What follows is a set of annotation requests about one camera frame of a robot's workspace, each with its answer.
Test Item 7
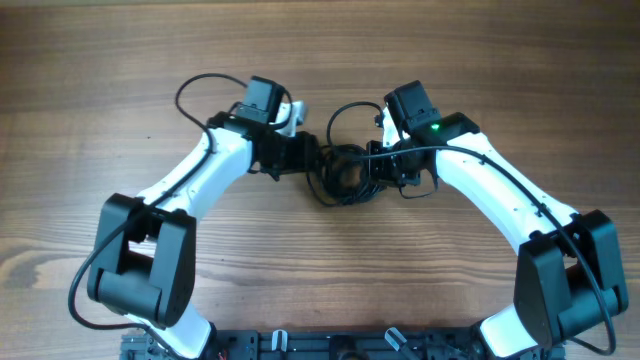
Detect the black cable bundle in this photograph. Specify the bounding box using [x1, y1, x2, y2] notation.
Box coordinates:
[304, 143, 389, 208]

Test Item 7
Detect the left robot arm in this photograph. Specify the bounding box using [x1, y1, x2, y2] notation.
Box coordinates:
[76, 76, 317, 359]

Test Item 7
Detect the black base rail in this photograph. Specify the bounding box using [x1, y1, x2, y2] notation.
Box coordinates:
[118, 327, 567, 360]

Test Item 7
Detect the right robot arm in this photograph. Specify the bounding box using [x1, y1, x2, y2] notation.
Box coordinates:
[367, 81, 629, 359]

